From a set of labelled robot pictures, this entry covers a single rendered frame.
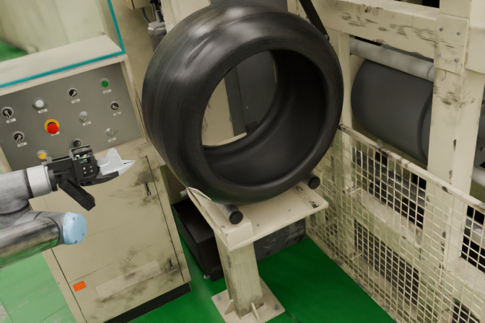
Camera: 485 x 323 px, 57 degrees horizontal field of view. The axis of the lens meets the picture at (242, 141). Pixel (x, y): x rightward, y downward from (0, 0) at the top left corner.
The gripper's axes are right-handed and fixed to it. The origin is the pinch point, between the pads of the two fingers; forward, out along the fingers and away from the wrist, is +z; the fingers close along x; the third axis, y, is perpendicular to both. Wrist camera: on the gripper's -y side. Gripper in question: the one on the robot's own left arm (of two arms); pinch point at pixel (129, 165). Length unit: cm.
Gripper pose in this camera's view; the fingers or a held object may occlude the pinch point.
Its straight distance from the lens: 123.8
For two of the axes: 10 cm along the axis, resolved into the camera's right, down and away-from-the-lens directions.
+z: 8.9, -2.3, 3.9
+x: -4.5, -3.9, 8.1
